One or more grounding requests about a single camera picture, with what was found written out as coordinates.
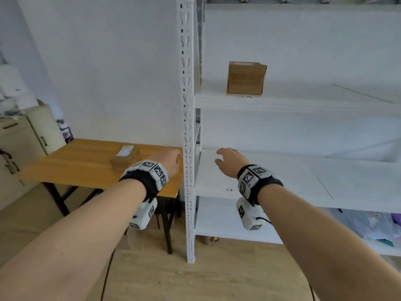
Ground dark small object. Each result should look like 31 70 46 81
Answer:
57 120 74 144

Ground beige cabinet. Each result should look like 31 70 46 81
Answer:
0 103 67 212

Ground flat labelled cardboard box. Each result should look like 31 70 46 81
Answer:
110 145 140 172

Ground person's right forearm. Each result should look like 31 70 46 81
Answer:
256 184 401 301

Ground tall brown cardboard box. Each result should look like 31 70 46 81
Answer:
227 61 268 96

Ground person's right hand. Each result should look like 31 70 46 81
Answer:
214 148 250 179

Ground person's left forearm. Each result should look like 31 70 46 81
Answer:
0 179 148 301

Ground white metal shelving unit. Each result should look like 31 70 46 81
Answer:
175 0 401 264

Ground black white marker wrist tracker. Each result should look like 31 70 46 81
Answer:
119 160 170 231
236 164 284 231

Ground black cable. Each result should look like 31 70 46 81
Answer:
100 247 116 301

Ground wooden table with black legs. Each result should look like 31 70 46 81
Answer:
18 138 184 255

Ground translucent plastic bags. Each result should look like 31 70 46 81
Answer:
326 208 401 242

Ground person's left hand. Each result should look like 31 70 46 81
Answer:
150 149 183 178

